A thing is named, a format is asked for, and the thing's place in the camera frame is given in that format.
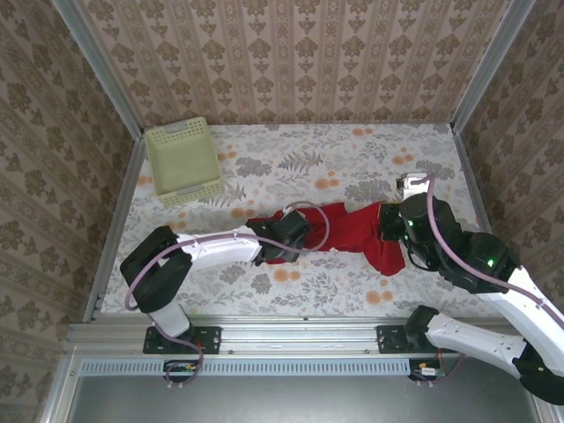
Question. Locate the red t-shirt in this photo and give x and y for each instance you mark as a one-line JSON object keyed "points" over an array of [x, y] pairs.
{"points": [[352, 233]]}

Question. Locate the pale green plastic basket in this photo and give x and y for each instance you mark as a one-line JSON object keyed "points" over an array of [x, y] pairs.
{"points": [[185, 158]]}

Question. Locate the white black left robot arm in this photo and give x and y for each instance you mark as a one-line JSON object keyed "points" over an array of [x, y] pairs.
{"points": [[220, 251]]}

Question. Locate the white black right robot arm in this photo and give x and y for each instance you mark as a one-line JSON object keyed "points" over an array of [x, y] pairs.
{"points": [[467, 339]]}

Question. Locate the floral patterned table cover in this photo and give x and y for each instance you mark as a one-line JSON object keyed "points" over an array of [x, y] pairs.
{"points": [[308, 136]]}

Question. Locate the small circuit board with connector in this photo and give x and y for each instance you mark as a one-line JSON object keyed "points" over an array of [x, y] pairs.
{"points": [[180, 368], [427, 371]]}

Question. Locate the grey metal sheet panel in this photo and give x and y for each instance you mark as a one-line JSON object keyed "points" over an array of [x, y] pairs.
{"points": [[286, 401]]}

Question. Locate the aluminium table side rail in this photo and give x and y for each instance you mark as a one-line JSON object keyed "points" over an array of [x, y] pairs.
{"points": [[118, 220], [470, 176]]}

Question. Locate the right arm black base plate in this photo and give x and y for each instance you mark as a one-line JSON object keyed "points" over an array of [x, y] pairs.
{"points": [[388, 339]]}

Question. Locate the long aluminium mounting rail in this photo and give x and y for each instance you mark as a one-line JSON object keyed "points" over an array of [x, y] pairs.
{"points": [[299, 337]]}

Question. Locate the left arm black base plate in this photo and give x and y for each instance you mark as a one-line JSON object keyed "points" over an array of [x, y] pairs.
{"points": [[211, 339]]}

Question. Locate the aluminium corner post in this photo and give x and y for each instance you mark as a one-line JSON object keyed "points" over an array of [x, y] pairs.
{"points": [[487, 70], [105, 70]]}

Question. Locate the aluminium frame bar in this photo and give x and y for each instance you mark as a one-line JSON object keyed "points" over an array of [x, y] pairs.
{"points": [[546, 414], [61, 392]]}

